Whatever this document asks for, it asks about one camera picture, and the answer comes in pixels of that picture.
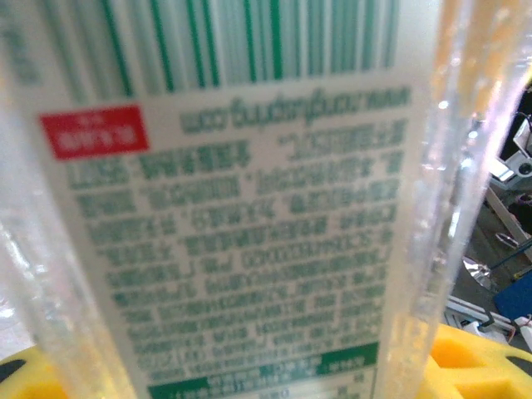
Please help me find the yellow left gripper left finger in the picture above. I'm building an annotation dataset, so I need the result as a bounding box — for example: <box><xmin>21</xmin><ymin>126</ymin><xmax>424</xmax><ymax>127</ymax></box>
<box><xmin>0</xmin><ymin>347</ymin><xmax>55</xmax><ymax>399</ymax></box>

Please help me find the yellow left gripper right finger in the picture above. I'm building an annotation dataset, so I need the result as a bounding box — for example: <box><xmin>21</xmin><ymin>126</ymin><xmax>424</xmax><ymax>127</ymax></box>
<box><xmin>427</xmin><ymin>323</ymin><xmax>532</xmax><ymax>399</ymax></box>

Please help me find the blue box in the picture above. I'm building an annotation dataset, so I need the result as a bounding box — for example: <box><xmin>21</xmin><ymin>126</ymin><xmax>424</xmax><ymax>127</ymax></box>
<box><xmin>494</xmin><ymin>280</ymin><xmax>532</xmax><ymax>324</ymax></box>

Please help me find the white equipment unit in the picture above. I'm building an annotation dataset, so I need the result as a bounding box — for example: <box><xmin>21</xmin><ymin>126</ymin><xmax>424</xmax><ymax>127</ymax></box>
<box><xmin>496</xmin><ymin>111</ymin><xmax>532</xmax><ymax>186</ymax></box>

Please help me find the crumpled silver foil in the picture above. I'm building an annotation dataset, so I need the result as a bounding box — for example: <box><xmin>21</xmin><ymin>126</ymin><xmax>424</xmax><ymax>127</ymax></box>
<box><xmin>460</xmin><ymin>256</ymin><xmax>495</xmax><ymax>288</ymax></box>

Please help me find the clear bottle green white label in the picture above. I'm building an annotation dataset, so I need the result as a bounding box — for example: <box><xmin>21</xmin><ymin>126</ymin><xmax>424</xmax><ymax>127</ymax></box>
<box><xmin>0</xmin><ymin>0</ymin><xmax>532</xmax><ymax>399</ymax></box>

